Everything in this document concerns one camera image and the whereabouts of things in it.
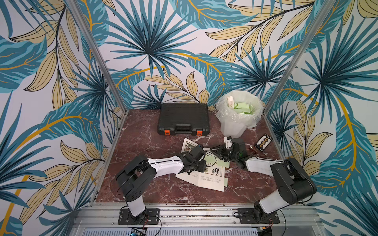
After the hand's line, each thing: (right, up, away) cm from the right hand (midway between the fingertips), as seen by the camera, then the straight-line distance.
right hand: (210, 149), depth 89 cm
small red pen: (+30, -1, +8) cm, 31 cm away
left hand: (-5, -10, -2) cm, 12 cm away
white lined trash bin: (+12, +15, -7) cm, 21 cm away
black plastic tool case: (-17, +19, +17) cm, 31 cm away
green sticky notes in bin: (+22, +25, +6) cm, 34 cm away
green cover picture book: (+1, -16, -3) cm, 16 cm away
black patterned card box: (+38, +3, +11) cm, 40 cm away
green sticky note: (+1, -8, +7) cm, 11 cm away
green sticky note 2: (+8, -18, -4) cm, 21 cm away
